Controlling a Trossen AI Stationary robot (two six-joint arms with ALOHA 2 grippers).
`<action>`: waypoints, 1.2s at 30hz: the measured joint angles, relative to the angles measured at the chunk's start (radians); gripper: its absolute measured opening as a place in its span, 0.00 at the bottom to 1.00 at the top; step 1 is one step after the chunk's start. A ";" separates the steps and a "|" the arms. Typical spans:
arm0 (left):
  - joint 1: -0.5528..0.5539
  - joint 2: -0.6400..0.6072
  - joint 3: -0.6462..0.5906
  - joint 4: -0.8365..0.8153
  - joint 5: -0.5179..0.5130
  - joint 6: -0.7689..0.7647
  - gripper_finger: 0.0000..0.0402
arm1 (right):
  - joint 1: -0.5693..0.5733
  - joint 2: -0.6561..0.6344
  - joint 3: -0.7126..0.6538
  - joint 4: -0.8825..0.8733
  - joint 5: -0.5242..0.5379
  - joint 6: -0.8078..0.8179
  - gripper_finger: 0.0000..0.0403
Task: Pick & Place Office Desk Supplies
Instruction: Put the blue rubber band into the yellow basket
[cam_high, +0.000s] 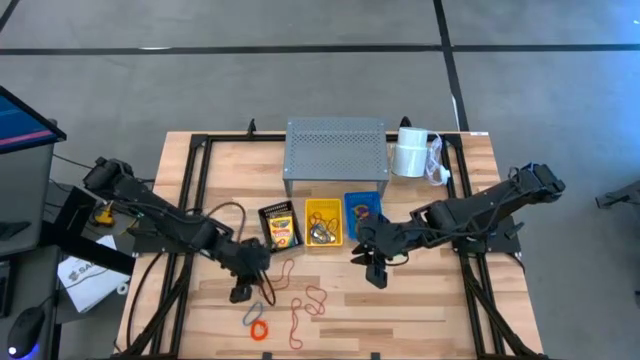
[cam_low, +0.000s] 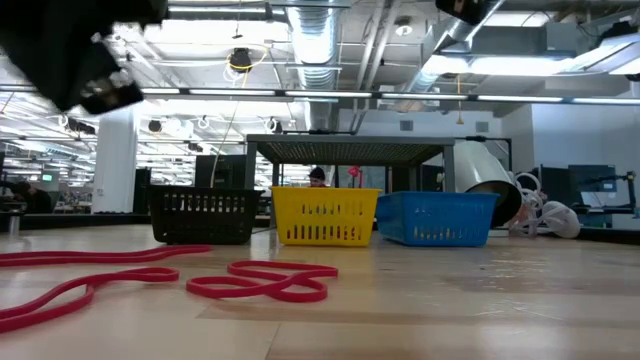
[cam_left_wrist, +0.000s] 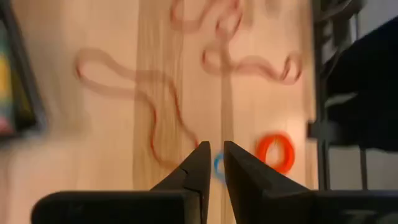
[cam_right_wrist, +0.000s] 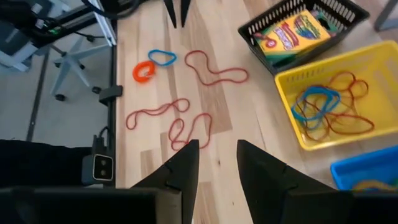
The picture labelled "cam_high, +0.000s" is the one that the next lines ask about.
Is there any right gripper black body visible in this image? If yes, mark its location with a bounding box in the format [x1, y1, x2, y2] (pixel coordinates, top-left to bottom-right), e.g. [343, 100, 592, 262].
[362, 215, 409, 290]

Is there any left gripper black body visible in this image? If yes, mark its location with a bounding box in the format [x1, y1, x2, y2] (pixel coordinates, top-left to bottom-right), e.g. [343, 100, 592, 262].
[227, 237, 272, 304]

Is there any black computer mouse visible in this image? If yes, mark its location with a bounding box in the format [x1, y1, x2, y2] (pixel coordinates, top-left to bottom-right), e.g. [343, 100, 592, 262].
[5, 305, 46, 360]

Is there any grey desk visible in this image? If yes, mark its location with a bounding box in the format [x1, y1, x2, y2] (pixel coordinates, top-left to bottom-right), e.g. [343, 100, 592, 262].
[0, 144, 61, 360]

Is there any black plastic basket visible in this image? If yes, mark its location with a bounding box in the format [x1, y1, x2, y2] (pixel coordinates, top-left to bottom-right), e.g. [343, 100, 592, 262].
[257, 200, 305, 253]

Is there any blue plastic basket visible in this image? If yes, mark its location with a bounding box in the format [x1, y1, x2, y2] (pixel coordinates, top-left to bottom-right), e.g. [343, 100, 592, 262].
[343, 191, 384, 241]

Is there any yellow plastic basket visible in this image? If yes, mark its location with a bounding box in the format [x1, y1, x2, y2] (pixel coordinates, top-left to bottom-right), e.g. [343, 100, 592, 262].
[304, 198, 345, 248]

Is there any clear plastic wrapper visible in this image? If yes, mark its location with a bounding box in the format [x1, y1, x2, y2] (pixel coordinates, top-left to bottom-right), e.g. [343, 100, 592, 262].
[424, 133, 452, 187]

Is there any white plastic roll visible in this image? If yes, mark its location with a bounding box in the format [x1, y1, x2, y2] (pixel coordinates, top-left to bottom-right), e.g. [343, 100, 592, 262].
[391, 127, 431, 179]

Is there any grey perforated metal shelf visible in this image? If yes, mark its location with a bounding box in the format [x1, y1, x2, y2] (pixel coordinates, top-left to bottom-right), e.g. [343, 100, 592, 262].
[283, 117, 391, 197]

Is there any yellow tool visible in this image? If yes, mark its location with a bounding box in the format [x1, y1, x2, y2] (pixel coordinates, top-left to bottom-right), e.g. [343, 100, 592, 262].
[94, 202, 115, 226]

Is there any black support beam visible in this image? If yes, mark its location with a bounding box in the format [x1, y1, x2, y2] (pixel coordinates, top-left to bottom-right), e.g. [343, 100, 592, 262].
[39, 219, 137, 276]

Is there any black equipment stand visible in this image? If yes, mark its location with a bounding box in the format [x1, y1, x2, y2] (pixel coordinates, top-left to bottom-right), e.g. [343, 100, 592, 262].
[594, 180, 640, 210]

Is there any monitor with blue screen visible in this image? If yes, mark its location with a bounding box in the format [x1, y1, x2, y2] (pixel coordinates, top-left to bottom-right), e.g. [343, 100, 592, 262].
[0, 84, 68, 156]

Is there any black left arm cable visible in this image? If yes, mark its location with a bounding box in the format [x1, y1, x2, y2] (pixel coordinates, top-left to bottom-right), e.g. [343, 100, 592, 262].
[207, 201, 247, 244]

